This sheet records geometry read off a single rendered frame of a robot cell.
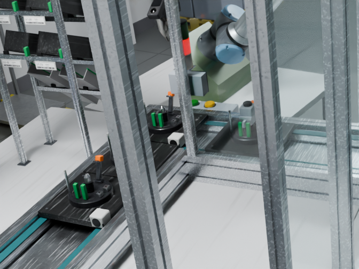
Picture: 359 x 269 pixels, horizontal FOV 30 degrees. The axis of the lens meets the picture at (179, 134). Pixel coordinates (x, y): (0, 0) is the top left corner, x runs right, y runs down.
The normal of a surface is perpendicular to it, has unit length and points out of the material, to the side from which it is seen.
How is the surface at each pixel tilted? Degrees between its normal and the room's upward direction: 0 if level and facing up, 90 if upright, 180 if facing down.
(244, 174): 90
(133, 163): 90
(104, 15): 90
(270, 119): 90
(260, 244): 0
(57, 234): 0
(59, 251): 0
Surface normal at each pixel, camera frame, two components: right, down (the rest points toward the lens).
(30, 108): -0.14, -0.88
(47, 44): -0.60, 0.02
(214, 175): -0.45, 0.46
